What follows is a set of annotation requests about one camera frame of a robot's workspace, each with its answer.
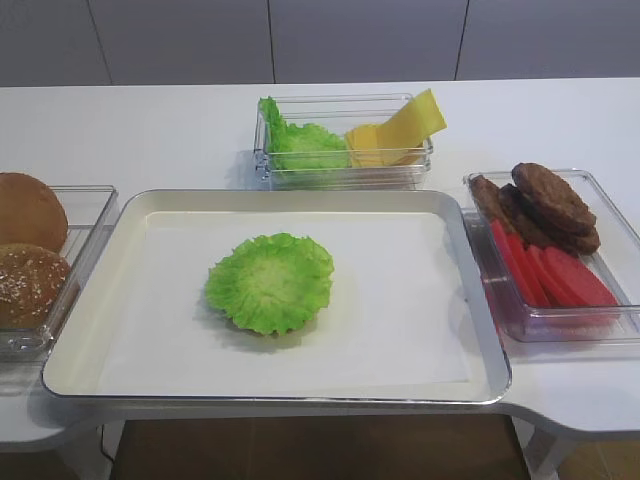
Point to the leaning yellow cheese slice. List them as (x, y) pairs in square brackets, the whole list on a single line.
[(410, 126)]

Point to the clear lettuce cheese container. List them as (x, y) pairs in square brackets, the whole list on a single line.
[(339, 114)]

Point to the white metal serving tray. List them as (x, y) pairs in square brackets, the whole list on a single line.
[(76, 361)]

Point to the white paper tray liner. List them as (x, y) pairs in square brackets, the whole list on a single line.
[(396, 300)]

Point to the green lettuce leaf on tray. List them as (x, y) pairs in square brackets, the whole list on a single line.
[(272, 284)]

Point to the top brown meat patty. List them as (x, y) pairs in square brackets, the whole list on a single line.
[(553, 198)]

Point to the sesame bun top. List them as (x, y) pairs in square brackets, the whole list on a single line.
[(31, 280)]

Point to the brown meat patty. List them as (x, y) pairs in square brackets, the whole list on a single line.
[(486, 195), (553, 198), (536, 230)]

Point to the red tomato slices stack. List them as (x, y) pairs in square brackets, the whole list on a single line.
[(522, 271)]

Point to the clear plastic bun container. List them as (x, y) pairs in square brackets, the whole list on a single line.
[(92, 211)]

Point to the plain brown bun half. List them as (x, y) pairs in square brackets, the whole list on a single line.
[(31, 213)]

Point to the left brown meat patty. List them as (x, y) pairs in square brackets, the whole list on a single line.
[(486, 195)]

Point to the clear patty tomato container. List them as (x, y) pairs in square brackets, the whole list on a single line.
[(615, 263)]

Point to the lower brown meat patty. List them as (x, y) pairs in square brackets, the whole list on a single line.
[(536, 230)]

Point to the flat yellow cheese slices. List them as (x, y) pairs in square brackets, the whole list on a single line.
[(367, 150)]

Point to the red tomato slice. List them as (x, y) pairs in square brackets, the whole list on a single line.
[(575, 280)]

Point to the white table leg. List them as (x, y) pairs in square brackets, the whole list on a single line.
[(544, 453)]

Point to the green lettuce leaves in container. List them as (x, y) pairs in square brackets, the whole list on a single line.
[(306, 147)]

